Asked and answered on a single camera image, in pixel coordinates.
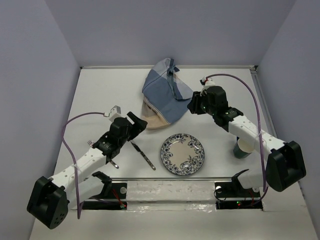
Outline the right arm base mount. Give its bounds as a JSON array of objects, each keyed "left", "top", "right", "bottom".
[{"left": 213, "top": 169, "right": 263, "bottom": 210}]

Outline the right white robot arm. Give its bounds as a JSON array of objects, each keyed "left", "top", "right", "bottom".
[{"left": 187, "top": 86, "right": 307, "bottom": 196}]

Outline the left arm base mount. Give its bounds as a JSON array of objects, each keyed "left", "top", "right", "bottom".
[{"left": 79, "top": 171, "right": 128, "bottom": 211}]

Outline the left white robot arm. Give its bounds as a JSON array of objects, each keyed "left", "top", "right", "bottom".
[{"left": 26, "top": 111, "right": 148, "bottom": 230}]

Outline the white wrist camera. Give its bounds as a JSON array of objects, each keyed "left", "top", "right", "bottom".
[
  {"left": 200, "top": 77, "right": 216, "bottom": 92},
  {"left": 103, "top": 105, "right": 122, "bottom": 123}
]

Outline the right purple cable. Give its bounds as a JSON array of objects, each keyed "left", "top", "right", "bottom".
[{"left": 206, "top": 73, "right": 270, "bottom": 207}]

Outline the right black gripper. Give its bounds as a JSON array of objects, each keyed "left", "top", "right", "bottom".
[{"left": 187, "top": 90, "right": 216, "bottom": 116}]

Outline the dark green mug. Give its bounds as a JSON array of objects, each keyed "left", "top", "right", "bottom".
[{"left": 232, "top": 138, "right": 255, "bottom": 159}]

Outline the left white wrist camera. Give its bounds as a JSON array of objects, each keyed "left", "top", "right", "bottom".
[{"left": 103, "top": 105, "right": 122, "bottom": 123}]

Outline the steel fork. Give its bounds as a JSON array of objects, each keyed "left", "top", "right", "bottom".
[{"left": 87, "top": 140, "right": 119, "bottom": 169}]

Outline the steel table knife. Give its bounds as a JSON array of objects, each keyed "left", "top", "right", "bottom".
[{"left": 130, "top": 140, "right": 156, "bottom": 171}]

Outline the blue beige checked cloth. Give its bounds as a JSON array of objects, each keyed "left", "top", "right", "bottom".
[{"left": 141, "top": 58, "right": 193, "bottom": 130}]

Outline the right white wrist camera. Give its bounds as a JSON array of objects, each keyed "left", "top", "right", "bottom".
[{"left": 200, "top": 77, "right": 216, "bottom": 92}]

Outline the purple cable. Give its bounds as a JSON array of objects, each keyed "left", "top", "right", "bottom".
[
  {"left": 61, "top": 111, "right": 112, "bottom": 220},
  {"left": 206, "top": 73, "right": 270, "bottom": 207}
]

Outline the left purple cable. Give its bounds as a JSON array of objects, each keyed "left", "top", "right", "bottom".
[{"left": 61, "top": 111, "right": 112, "bottom": 220}]

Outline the blue floral ceramic plate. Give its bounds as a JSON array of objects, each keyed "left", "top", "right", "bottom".
[{"left": 160, "top": 133, "right": 205, "bottom": 176}]

